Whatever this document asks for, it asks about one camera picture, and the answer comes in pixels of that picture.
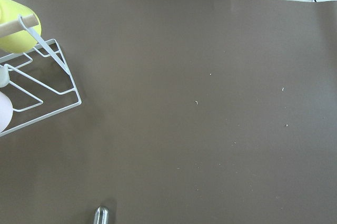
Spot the yellow cup on rack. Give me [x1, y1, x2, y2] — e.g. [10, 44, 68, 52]
[1, 0, 42, 53]

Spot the pink cup on rack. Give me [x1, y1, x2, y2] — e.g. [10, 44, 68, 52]
[0, 92, 13, 132]

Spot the steel muddler black tip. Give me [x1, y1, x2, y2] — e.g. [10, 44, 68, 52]
[93, 206, 109, 224]

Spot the white wire cup rack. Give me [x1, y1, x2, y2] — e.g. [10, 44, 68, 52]
[1, 28, 82, 137]

